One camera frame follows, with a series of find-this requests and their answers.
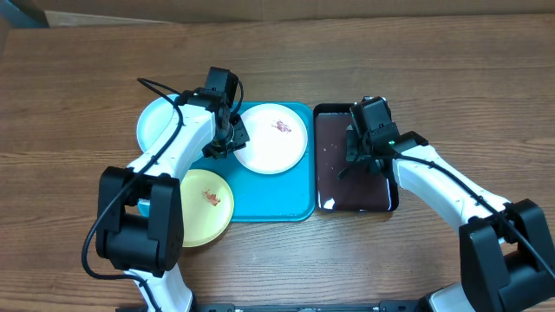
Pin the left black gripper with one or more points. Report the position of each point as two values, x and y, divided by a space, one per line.
242 138

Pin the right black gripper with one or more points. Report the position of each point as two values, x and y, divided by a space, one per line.
355 154

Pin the white pink plate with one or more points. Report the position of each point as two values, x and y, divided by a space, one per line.
278 139

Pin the yellow plate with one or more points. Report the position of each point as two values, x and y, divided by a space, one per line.
207 207

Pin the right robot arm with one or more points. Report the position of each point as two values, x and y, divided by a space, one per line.
506 248

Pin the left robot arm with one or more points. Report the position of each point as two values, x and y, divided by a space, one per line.
139 226

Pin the black water tray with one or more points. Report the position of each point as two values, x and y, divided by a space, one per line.
339 185

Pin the teal plastic tray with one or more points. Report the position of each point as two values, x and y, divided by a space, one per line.
284 197

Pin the light blue plate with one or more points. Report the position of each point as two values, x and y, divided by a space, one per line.
160 119

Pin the brown cardboard backdrop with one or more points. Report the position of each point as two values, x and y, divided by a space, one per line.
206 11

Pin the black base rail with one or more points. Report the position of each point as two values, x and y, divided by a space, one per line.
383 306

